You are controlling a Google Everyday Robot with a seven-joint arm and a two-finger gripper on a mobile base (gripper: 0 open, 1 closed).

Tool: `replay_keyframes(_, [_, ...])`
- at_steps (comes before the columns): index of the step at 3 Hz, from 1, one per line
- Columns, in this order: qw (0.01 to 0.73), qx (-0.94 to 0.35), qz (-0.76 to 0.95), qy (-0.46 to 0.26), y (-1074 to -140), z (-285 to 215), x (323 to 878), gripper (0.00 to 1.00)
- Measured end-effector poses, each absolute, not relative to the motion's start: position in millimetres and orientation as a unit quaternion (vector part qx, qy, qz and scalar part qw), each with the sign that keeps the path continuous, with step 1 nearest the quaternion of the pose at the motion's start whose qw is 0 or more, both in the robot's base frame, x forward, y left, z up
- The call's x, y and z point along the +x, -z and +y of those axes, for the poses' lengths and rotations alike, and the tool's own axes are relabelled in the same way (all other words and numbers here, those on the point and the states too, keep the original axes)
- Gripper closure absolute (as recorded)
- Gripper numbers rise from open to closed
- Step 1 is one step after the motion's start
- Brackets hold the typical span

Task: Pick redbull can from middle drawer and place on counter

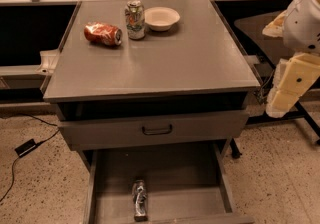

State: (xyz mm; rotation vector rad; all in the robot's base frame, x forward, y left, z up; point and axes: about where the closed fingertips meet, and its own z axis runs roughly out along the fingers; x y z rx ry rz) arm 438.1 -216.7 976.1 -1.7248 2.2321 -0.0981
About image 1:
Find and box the black drawer handle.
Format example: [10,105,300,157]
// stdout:
[141,124,173,136]

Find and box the black floor cable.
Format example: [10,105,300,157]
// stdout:
[0,111,61,203]

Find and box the red soda can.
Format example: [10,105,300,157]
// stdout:
[84,22,122,46]

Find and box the silver redbull can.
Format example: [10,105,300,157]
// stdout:
[132,180,148,222]

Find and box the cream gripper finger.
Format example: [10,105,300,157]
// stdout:
[266,52,320,118]
[262,11,287,38]

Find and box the grey drawer cabinet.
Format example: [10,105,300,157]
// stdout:
[42,0,262,224]

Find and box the open grey middle drawer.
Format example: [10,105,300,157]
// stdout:
[83,142,254,224]

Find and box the white paper bowl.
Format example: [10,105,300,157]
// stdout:
[145,7,180,32]

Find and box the black power adapter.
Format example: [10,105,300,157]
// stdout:
[15,139,37,158]

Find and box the grey top drawer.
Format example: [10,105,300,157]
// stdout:
[59,110,249,151]

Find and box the white plastic bracket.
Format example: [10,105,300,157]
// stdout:
[36,49,60,75]

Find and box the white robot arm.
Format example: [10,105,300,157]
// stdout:
[262,0,320,118]

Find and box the green white soda can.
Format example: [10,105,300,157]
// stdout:
[125,0,145,40]

